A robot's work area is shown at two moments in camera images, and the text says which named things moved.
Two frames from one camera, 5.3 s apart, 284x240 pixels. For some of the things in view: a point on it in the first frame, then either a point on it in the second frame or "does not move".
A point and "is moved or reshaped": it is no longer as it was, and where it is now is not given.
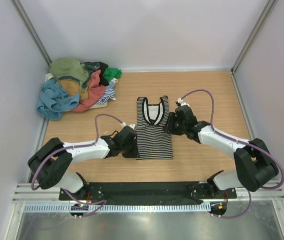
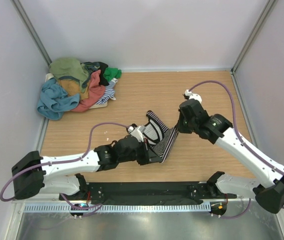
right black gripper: (172, 117) → (180, 128)
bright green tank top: (111, 73) does not move
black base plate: (149, 192) does not move
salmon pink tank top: (96, 92) does not move
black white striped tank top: (153, 140) is moved or reshaped
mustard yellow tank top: (73, 87) does not move
